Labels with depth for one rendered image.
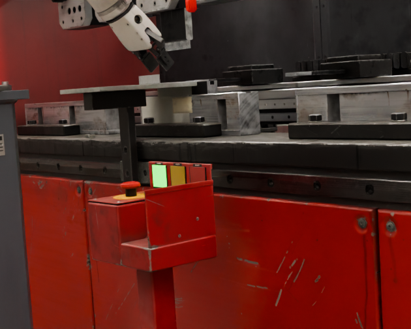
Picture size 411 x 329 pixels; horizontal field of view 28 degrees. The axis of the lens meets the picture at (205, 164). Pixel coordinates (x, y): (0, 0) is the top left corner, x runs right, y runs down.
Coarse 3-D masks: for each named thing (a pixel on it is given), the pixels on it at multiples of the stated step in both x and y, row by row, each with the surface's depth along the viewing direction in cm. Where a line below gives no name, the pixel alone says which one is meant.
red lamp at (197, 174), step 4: (192, 168) 158; (196, 168) 158; (200, 168) 157; (204, 168) 156; (192, 172) 159; (196, 172) 158; (200, 172) 157; (204, 172) 156; (192, 176) 159; (196, 176) 158; (200, 176) 157; (204, 176) 156; (192, 180) 159; (196, 180) 158; (200, 180) 157; (204, 180) 156
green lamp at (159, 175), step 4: (152, 168) 169; (156, 168) 168; (160, 168) 166; (164, 168) 165; (156, 172) 168; (160, 172) 167; (164, 172) 166; (156, 176) 168; (160, 176) 167; (164, 176) 166; (156, 180) 168; (160, 180) 167; (164, 180) 166; (156, 184) 168; (160, 184) 167; (164, 184) 166
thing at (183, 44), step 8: (184, 8) 193; (160, 16) 201; (168, 16) 198; (176, 16) 196; (184, 16) 193; (160, 24) 201; (168, 24) 198; (176, 24) 196; (184, 24) 194; (168, 32) 199; (176, 32) 196; (184, 32) 194; (168, 40) 199; (176, 40) 197; (184, 40) 196; (168, 48) 201; (176, 48) 199; (184, 48) 196
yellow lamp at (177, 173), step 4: (172, 168) 163; (176, 168) 162; (180, 168) 161; (184, 168) 161; (172, 172) 164; (176, 172) 163; (180, 172) 162; (184, 172) 161; (172, 176) 164; (176, 176) 163; (180, 176) 162; (184, 176) 161; (172, 180) 164; (176, 180) 163; (180, 180) 162; (184, 180) 161; (172, 184) 164; (176, 184) 163; (180, 184) 162
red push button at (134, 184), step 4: (124, 184) 159; (128, 184) 159; (132, 184) 159; (136, 184) 160; (124, 188) 159; (128, 188) 159; (132, 188) 159; (128, 192) 160; (132, 192) 160; (128, 196) 160
